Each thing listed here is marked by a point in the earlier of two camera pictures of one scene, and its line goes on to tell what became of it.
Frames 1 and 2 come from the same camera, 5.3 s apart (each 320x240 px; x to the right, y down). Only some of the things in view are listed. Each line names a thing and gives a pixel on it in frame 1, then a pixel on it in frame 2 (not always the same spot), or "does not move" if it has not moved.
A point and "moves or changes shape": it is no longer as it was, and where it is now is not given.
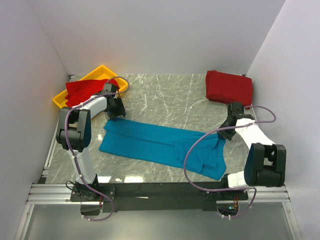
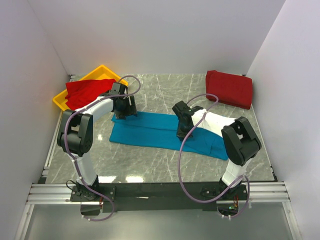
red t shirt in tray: [77, 90] does not move
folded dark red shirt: [227, 88] does not move
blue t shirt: [207, 158] moves or changes shape
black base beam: [159, 197] does not move
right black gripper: [226, 135] → [180, 134]
